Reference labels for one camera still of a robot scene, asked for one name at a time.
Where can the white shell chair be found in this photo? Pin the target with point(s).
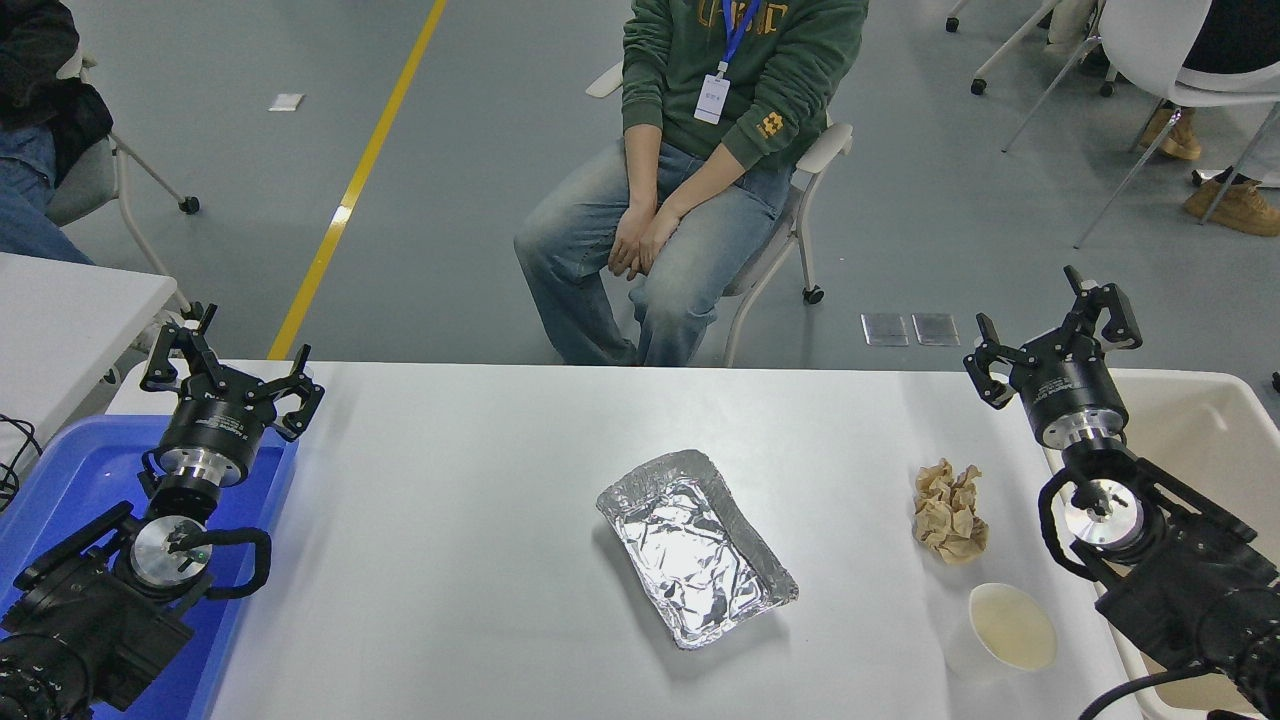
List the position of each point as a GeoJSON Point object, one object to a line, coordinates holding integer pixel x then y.
{"type": "Point", "coordinates": [1150, 40]}

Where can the white wheeled chair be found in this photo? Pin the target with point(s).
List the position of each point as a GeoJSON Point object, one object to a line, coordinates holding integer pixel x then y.
{"type": "Point", "coordinates": [790, 235]}

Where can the silver foil tray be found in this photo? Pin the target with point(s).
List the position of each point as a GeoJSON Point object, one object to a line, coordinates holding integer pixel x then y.
{"type": "Point", "coordinates": [690, 560]}

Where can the white paper cup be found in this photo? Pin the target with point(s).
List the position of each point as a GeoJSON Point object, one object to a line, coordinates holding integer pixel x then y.
{"type": "Point", "coordinates": [1010, 625]}

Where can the metal floor plate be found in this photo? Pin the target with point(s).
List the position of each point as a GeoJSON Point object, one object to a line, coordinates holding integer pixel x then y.
{"type": "Point", "coordinates": [936, 329]}
{"type": "Point", "coordinates": [885, 330]}

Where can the person's left hand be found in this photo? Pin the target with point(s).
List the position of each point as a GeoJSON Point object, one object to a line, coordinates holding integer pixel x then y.
{"type": "Point", "coordinates": [660, 235]}

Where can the white side table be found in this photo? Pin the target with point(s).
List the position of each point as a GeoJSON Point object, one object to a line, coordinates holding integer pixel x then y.
{"type": "Point", "coordinates": [60, 330]}

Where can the grey wheeled chair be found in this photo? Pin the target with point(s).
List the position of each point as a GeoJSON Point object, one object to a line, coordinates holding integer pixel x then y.
{"type": "Point", "coordinates": [85, 185]}

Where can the person's left forearm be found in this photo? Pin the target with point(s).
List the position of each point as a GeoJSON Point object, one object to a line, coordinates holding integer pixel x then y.
{"type": "Point", "coordinates": [705, 180]}

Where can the blue plastic tray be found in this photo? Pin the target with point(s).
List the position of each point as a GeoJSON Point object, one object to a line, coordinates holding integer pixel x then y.
{"type": "Point", "coordinates": [80, 470]}

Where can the person's right forearm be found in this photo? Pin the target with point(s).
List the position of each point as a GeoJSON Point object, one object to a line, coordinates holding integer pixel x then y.
{"type": "Point", "coordinates": [642, 170]}

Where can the person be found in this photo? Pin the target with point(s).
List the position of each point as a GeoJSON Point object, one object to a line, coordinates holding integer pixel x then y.
{"type": "Point", "coordinates": [790, 60]}
{"type": "Point", "coordinates": [1235, 205]}
{"type": "Point", "coordinates": [30, 60]}

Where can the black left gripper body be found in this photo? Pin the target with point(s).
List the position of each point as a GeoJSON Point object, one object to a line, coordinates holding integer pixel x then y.
{"type": "Point", "coordinates": [215, 425]}

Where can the large pale plastic bin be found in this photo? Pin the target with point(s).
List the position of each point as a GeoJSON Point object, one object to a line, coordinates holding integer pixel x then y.
{"type": "Point", "coordinates": [1200, 440]}

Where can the person's right hand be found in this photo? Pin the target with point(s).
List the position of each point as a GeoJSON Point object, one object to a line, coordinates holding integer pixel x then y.
{"type": "Point", "coordinates": [626, 245]}

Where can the crumpled tan paper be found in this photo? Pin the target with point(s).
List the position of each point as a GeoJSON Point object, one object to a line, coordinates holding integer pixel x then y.
{"type": "Point", "coordinates": [950, 520]}

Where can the white wheeled chair legs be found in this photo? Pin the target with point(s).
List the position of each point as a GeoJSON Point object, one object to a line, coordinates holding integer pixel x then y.
{"type": "Point", "coordinates": [978, 87]}

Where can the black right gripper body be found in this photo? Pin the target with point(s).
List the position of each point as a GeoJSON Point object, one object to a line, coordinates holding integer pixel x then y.
{"type": "Point", "coordinates": [1068, 390]}

